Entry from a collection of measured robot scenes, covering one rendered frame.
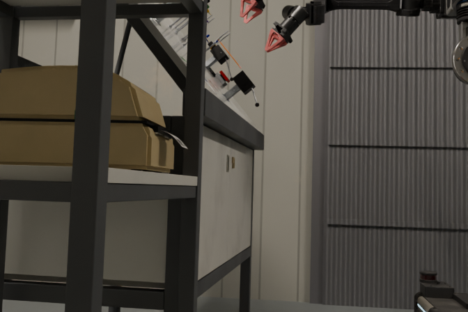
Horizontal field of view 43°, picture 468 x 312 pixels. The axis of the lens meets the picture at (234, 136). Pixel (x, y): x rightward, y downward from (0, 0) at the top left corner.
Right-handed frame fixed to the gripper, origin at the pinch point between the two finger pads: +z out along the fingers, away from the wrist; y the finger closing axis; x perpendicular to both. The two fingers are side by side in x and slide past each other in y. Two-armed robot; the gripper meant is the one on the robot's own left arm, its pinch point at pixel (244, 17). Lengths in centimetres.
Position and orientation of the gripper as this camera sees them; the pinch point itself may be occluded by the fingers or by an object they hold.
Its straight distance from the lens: 233.3
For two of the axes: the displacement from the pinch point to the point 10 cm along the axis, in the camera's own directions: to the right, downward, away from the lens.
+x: 8.4, 4.2, -3.6
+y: -2.7, -2.4, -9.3
